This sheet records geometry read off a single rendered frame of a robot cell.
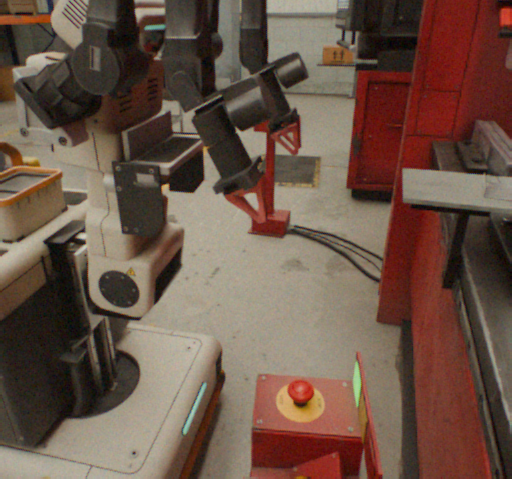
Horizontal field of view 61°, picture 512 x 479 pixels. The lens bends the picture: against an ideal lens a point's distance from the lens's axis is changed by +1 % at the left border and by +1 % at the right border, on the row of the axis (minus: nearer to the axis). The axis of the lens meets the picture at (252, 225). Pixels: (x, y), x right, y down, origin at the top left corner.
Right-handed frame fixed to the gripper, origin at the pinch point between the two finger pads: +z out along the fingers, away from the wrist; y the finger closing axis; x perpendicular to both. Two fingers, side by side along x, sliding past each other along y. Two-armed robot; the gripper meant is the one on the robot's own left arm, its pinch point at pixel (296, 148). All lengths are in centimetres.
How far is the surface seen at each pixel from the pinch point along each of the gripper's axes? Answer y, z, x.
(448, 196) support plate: -26.8, 14.2, -28.8
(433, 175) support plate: -15.1, 13.7, -27.8
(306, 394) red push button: -62, 22, -1
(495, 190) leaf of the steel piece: -22.1, 18.1, -36.9
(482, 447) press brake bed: -61, 37, -21
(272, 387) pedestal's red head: -59, 22, 5
